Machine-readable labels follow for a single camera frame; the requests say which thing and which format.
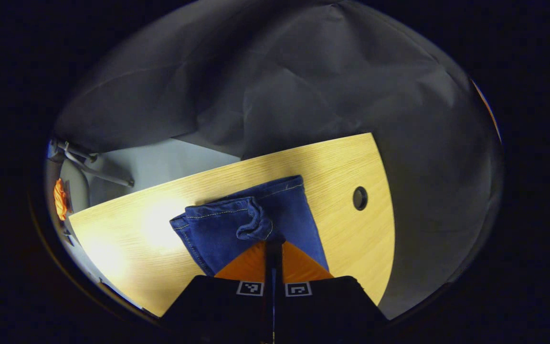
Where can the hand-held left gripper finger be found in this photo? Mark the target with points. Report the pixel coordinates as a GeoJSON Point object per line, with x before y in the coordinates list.
{"type": "Point", "coordinates": [279, 258]}
{"type": "Point", "coordinates": [269, 258]}

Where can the blue denim jeans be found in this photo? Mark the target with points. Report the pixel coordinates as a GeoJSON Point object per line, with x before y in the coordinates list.
{"type": "Point", "coordinates": [256, 205]}

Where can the black backdrop cloth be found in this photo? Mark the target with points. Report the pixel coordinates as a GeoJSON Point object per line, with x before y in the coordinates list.
{"type": "Point", "coordinates": [303, 71]}

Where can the orange ribbed object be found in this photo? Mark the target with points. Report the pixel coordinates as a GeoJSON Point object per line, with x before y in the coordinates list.
{"type": "Point", "coordinates": [60, 198]}

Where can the grey metal frame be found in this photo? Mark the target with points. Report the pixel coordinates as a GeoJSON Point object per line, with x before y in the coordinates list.
{"type": "Point", "coordinates": [108, 177]}

